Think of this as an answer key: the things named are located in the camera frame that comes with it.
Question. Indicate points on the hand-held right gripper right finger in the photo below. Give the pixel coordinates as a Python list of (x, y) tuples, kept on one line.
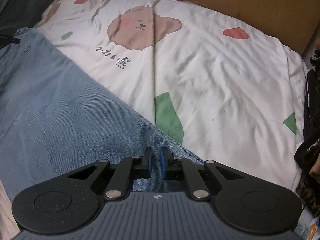
[(163, 163)]

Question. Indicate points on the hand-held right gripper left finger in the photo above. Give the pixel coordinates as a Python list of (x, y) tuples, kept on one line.
[(149, 162)]

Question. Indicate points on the light blue jeans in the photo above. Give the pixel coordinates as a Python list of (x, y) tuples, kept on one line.
[(62, 130)]

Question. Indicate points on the bear print bedsheet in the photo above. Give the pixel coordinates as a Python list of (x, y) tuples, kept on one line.
[(225, 92)]

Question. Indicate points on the flat cardboard sheet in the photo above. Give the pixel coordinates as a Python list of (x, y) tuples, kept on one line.
[(250, 2)]

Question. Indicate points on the dark grey pillow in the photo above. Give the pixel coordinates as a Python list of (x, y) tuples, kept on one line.
[(22, 5)]

